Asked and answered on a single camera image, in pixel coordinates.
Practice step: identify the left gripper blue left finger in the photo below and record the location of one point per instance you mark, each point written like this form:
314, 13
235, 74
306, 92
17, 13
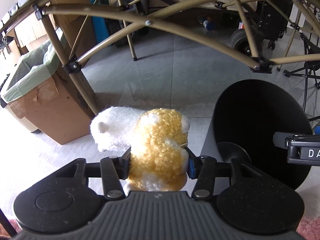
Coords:
124, 163

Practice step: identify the black round trash bin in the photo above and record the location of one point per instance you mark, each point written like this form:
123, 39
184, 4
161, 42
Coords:
248, 113

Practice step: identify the cardboard box with green liner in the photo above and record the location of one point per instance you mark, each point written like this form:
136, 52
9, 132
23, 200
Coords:
38, 89

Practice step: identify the folding slatted camping table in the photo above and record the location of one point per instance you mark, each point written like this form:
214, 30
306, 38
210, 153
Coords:
155, 20

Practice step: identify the yellow white plush toy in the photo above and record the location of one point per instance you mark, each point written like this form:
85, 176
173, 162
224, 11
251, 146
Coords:
156, 139

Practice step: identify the black folding camp chair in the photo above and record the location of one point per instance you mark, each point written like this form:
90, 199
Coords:
300, 50

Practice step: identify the black wagon wheel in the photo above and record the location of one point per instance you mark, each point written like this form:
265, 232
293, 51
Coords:
240, 43

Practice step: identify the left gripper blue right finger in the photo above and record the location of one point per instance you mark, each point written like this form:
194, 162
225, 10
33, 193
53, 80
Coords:
193, 170

